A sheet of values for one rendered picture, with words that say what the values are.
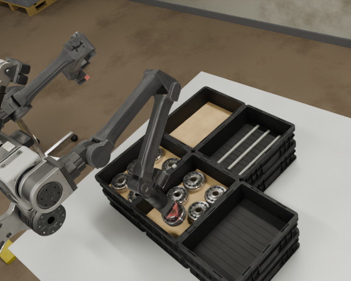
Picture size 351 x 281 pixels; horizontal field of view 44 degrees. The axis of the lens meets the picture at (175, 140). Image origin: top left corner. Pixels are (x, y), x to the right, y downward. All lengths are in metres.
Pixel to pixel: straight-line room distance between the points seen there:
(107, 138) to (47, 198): 0.27
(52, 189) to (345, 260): 1.19
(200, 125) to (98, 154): 1.00
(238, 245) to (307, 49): 2.70
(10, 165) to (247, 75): 2.87
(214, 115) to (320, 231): 0.83
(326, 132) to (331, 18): 1.92
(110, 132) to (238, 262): 0.73
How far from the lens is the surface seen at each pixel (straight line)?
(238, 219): 1.89
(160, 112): 1.58
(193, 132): 2.29
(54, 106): 4.43
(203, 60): 4.30
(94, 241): 2.19
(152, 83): 1.54
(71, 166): 1.40
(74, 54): 1.69
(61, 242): 2.27
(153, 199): 1.64
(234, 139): 2.21
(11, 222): 1.83
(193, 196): 2.00
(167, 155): 2.22
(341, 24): 4.13
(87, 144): 1.46
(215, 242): 1.84
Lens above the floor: 2.37
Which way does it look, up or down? 43 degrees down
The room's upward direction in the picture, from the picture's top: 18 degrees counter-clockwise
